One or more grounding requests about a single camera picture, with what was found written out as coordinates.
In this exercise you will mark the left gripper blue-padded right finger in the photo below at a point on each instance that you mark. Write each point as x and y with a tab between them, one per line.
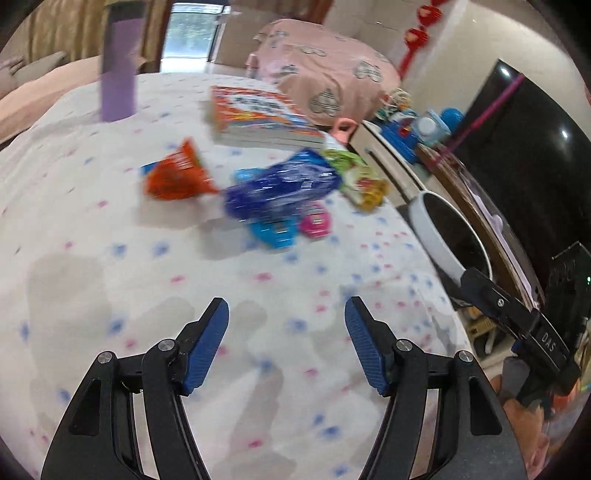
473	437

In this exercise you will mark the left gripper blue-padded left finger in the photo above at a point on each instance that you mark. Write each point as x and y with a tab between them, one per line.
96	438

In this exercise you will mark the pink bowling-pin candy pack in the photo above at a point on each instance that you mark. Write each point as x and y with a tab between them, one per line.
316	222

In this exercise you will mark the blue bowling-pin candy pack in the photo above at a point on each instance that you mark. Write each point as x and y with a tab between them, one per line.
276	234

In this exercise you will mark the orange-red snack bag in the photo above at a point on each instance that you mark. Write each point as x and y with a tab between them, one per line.
180	175

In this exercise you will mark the blue snack wrapper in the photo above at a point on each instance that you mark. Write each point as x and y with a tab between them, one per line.
281	190

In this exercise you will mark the white round trash bin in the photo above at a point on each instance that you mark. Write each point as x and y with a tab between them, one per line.
447	236

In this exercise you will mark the person's right hand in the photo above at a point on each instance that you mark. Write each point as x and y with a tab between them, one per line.
528	429

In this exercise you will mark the white dotted tablecloth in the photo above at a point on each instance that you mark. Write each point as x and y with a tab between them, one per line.
90	263

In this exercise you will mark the black television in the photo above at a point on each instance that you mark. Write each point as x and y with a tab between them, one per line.
533	161

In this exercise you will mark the white TV cabinet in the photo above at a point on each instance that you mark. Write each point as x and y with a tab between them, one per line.
409	180

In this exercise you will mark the pink stick leaning on television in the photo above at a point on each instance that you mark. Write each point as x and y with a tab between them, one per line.
476	124

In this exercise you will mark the green drink pouch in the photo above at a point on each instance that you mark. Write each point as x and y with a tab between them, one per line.
360	183

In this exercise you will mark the blue toy set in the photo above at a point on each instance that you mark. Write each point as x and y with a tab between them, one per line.
404	129

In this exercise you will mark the pink kettlebell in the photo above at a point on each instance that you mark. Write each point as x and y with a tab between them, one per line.
343	130

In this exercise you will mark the sofa with pink cover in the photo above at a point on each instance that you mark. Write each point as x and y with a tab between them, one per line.
24	106

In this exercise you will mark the red heart hanging decoration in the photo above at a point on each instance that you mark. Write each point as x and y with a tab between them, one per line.
418	37

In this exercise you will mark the pink heart-print covered furniture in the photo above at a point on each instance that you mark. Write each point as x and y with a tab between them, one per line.
328	76

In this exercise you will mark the gold curtain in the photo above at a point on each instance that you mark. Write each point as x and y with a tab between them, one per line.
77	28

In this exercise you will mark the purple thermos bottle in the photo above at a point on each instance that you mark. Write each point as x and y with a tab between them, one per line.
122	36

